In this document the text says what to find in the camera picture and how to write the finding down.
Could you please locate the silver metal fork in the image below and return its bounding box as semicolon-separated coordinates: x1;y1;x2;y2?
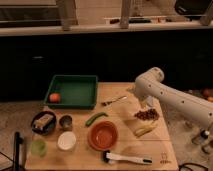
101;96;127;106

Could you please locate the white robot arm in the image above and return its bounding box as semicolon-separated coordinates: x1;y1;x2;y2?
131;67;213;132

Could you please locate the small metal cup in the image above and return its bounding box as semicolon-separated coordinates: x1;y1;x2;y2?
59;115;72;131

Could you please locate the white paper cup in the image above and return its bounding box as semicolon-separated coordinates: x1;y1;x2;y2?
57;131;76;151

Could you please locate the green plastic cup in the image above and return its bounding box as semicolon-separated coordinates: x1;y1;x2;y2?
30;139;47;157

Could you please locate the blue-grey cloth napkin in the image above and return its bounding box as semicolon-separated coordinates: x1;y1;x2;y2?
146;96;154;108

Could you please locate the bunch of dark grapes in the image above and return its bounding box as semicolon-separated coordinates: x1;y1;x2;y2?
134;109;159;120

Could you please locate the yellow corn cob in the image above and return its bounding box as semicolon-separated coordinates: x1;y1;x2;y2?
134;123;157;137

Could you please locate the green cucumber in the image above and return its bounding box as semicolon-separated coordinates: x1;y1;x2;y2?
85;112;108;127

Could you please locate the orange red bowl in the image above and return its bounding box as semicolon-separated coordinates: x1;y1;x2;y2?
87;121;118;151

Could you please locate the green plastic tray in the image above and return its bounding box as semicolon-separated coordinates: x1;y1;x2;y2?
44;75;98;109

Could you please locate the white black dish brush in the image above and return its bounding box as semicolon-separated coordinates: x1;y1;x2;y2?
103;151;152;164

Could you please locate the orange fruit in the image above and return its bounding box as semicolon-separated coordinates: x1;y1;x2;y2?
49;93;61;103

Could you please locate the spice jar with black lid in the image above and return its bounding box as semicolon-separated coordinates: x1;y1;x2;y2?
192;130;209;145

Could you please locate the black bowl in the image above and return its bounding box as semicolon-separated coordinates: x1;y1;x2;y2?
31;111;56;135

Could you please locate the brown bread sandwich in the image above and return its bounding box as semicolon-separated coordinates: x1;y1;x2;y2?
34;114;53;130

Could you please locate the black stand post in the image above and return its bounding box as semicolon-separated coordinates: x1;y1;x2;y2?
13;132;24;171

